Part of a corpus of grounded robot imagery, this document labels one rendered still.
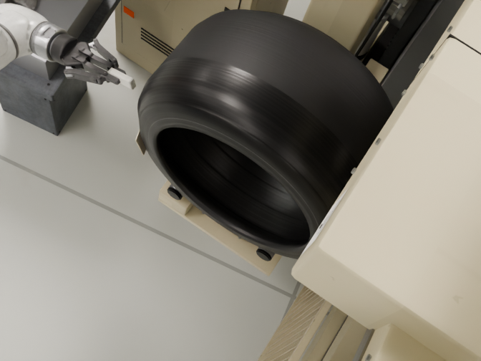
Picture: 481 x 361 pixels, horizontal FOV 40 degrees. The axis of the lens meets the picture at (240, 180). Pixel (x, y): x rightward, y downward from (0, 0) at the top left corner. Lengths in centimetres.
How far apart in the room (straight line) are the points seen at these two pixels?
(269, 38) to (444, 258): 63
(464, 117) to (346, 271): 27
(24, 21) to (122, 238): 112
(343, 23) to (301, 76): 24
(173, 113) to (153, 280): 134
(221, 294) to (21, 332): 74
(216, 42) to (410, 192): 61
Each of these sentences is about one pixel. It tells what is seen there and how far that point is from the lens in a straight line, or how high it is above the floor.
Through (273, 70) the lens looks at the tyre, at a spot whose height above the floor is 147.
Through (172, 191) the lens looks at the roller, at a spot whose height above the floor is 92.
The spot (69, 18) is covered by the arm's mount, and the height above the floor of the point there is 76.
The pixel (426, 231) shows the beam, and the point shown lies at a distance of 84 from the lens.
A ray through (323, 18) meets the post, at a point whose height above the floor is 136.
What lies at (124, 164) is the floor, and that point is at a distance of 272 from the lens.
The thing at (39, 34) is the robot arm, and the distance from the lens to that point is 175.
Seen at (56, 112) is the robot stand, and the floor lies 16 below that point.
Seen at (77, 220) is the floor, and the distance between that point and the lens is 265.
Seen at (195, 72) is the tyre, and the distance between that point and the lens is 128.
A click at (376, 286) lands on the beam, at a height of 178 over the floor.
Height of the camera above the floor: 251
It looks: 67 degrees down
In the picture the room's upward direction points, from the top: 23 degrees clockwise
